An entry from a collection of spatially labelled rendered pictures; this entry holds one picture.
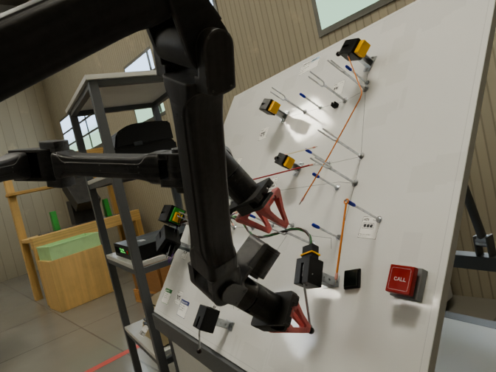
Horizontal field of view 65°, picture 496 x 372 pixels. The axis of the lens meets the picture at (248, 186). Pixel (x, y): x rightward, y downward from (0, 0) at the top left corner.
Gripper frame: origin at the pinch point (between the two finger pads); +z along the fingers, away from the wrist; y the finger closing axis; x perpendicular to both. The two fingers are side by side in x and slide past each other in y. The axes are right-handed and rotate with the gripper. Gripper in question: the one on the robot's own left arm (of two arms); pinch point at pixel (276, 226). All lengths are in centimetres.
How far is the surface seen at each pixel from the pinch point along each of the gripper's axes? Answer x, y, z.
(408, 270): 1.0, -20.6, 16.2
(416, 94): -38.7, -21.0, 2.2
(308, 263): 1.4, -1.3, 10.0
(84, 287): -78, 510, 45
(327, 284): 0.4, 0.1, 17.7
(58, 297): -48, 508, 29
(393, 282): 2.7, -17.7, 16.9
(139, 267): -8, 98, 3
